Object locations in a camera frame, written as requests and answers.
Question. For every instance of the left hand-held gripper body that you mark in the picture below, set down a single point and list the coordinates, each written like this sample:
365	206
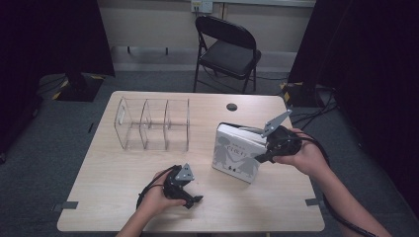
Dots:
176	187

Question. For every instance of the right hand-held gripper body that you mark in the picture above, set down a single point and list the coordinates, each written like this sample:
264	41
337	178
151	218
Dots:
283	141

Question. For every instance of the black curtain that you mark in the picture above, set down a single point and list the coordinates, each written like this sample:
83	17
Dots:
49	39
372	82

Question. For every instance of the clear acrylic book rack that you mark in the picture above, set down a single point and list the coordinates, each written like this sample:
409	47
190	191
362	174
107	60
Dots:
151	125

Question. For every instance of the person's left hand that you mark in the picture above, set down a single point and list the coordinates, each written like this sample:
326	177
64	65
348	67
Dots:
158	200

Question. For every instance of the grey tape strip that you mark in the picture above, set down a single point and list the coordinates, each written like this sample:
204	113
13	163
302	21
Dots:
313	202
66	205

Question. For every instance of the small black floor strip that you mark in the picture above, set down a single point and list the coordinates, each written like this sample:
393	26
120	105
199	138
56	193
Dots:
91	127

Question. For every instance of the person's right hand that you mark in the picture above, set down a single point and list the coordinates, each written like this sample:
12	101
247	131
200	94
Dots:
309	158

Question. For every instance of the white wall socket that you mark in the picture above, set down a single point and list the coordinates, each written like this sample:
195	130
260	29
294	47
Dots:
201	6

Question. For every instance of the black folding chair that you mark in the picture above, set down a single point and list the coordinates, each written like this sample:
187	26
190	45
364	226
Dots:
230	56

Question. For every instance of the white book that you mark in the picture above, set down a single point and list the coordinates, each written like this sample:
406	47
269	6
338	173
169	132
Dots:
237	154

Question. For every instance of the black stand base yellow tape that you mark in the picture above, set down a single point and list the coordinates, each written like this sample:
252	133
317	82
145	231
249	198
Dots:
296	94
80	87

